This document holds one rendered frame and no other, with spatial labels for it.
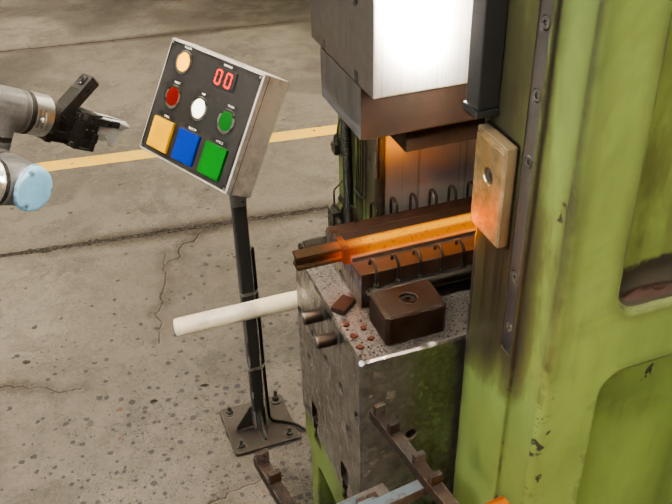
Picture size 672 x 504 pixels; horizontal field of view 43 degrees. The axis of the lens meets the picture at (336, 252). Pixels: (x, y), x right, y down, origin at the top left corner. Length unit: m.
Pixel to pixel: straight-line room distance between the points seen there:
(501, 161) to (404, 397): 0.55
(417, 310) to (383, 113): 0.36
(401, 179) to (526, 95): 0.67
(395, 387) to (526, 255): 0.42
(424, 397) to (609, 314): 0.46
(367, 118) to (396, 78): 0.10
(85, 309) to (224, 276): 0.53
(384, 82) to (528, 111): 0.25
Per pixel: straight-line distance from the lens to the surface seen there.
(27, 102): 1.87
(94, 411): 2.85
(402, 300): 1.55
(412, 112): 1.46
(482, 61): 1.24
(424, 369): 1.59
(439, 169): 1.87
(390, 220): 1.77
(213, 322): 2.09
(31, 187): 1.74
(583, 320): 1.30
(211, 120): 1.99
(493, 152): 1.28
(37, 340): 3.19
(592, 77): 1.09
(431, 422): 1.70
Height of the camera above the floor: 1.92
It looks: 34 degrees down
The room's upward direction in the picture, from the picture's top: 1 degrees counter-clockwise
